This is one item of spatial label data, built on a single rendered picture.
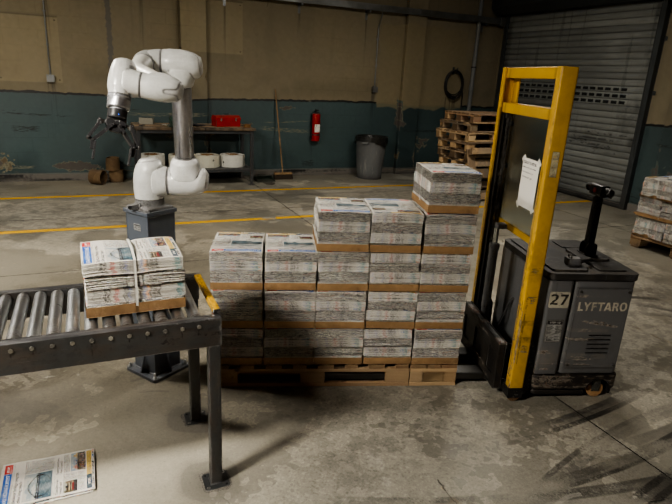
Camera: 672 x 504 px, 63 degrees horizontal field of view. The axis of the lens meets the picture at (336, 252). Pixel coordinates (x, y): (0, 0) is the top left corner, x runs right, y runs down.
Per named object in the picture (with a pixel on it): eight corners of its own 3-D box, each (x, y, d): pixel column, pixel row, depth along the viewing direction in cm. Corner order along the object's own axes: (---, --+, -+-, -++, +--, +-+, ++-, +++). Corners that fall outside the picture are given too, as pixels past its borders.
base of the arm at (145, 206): (119, 208, 299) (118, 198, 298) (152, 202, 317) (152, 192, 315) (140, 214, 290) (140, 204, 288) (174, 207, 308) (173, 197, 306)
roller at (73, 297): (80, 296, 246) (79, 286, 244) (80, 343, 205) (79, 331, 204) (68, 298, 244) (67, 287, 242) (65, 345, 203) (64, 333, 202)
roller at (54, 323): (64, 298, 243) (63, 287, 242) (61, 346, 202) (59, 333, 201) (51, 299, 241) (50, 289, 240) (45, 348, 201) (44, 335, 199)
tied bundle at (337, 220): (311, 233, 335) (313, 195, 328) (359, 234, 338) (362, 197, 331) (316, 252, 299) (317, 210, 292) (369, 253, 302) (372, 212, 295)
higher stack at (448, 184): (395, 355, 367) (413, 160, 327) (438, 354, 370) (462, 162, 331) (407, 386, 330) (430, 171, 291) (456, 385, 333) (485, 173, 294)
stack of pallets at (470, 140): (486, 183, 1017) (496, 111, 978) (524, 194, 939) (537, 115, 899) (428, 186, 957) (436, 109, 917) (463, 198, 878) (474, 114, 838)
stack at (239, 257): (218, 355, 354) (216, 230, 329) (396, 354, 367) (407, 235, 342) (211, 387, 317) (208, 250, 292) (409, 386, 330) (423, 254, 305)
